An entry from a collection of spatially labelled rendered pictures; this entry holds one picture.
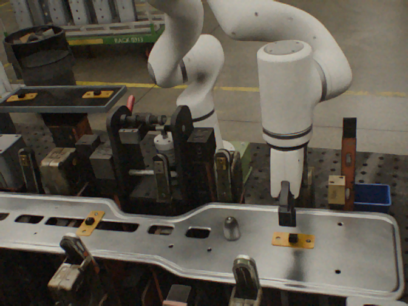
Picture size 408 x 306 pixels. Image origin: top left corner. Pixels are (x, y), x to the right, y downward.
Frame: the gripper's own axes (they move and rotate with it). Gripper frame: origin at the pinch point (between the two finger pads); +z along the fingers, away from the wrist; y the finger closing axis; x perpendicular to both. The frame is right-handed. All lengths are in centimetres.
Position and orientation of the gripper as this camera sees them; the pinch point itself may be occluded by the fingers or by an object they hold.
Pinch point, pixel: (290, 205)
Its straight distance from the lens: 88.5
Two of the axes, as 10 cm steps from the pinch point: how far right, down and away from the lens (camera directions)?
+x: 9.5, 0.4, -3.0
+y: -2.7, 5.6, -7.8
